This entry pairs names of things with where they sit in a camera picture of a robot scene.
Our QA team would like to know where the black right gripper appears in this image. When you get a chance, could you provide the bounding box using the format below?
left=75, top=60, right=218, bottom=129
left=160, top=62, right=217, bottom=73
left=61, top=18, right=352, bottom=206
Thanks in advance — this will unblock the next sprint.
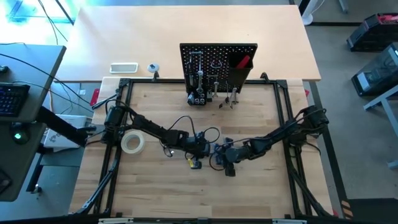
left=214, top=143, right=251, bottom=166

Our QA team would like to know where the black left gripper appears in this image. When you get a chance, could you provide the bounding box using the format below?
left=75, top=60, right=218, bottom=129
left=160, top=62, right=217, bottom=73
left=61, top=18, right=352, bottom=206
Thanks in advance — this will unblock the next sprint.
left=185, top=132, right=219, bottom=159

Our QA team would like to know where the white masking tape roll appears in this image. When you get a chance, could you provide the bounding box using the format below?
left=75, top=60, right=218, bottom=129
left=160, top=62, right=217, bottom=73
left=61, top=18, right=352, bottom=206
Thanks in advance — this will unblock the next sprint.
left=120, top=130, right=146, bottom=156

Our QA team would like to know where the red utility knife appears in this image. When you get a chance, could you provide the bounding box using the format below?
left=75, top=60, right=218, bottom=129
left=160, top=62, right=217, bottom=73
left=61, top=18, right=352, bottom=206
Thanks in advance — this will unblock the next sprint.
left=235, top=55, right=251, bottom=69

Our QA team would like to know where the black pegboard bin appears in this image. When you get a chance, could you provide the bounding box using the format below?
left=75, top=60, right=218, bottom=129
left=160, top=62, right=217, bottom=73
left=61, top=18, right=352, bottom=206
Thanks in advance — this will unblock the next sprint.
left=228, top=53, right=254, bottom=93

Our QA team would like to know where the black perforated pegboard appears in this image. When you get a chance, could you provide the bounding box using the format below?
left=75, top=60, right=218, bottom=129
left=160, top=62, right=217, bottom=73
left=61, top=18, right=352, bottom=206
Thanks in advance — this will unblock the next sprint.
left=179, top=42, right=258, bottom=94

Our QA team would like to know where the pair of hanging wrenches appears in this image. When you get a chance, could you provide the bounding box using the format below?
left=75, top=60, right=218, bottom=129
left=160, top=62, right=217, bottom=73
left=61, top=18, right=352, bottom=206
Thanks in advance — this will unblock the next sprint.
left=188, top=51, right=203, bottom=82

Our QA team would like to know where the white rectangular tray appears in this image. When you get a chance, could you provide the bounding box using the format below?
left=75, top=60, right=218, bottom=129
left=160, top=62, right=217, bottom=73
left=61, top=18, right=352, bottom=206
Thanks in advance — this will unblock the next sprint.
left=109, top=62, right=139, bottom=74

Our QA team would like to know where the black diagonal support beam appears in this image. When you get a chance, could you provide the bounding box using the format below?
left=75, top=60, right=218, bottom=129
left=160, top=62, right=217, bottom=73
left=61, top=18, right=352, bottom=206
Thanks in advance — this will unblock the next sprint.
left=36, top=107, right=90, bottom=149

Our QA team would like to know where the white cardboard box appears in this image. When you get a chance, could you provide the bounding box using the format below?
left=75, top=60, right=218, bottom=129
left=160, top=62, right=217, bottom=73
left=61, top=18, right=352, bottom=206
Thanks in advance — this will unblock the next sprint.
left=42, top=114, right=94, bottom=149

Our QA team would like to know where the dark grey equipment case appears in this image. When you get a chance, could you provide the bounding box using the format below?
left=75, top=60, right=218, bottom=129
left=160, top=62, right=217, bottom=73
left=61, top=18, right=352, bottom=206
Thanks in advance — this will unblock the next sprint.
left=350, top=42, right=398, bottom=96

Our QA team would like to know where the black case with red lid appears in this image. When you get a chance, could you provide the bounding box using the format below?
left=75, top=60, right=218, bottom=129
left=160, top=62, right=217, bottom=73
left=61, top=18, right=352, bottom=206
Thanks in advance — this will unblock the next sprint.
left=346, top=12, right=398, bottom=52

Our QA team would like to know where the black mouse with blue light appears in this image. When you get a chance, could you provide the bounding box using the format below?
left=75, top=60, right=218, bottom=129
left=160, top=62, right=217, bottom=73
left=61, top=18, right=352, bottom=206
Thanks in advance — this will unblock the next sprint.
left=8, top=123, right=30, bottom=146

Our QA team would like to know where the grey office desk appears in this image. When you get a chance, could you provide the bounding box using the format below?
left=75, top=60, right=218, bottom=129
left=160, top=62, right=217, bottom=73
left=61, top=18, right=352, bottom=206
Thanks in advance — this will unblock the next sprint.
left=0, top=43, right=67, bottom=203

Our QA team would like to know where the black computer keyboard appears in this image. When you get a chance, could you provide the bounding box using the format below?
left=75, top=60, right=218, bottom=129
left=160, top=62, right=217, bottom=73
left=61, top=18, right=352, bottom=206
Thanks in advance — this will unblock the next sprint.
left=0, top=82, right=30, bottom=118

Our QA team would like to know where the black aluminium table frame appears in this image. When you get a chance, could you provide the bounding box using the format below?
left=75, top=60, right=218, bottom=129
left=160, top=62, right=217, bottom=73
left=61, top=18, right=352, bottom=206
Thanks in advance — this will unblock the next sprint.
left=70, top=72, right=335, bottom=224

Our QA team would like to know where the white pedestal base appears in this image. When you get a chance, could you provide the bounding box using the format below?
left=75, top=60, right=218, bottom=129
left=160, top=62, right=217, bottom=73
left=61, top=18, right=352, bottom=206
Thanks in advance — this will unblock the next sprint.
left=298, top=0, right=326, bottom=26

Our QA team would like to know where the grey metal table frame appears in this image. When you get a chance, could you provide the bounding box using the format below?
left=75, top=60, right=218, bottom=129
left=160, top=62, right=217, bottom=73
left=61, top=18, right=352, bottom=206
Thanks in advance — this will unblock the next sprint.
left=363, top=83, right=398, bottom=169

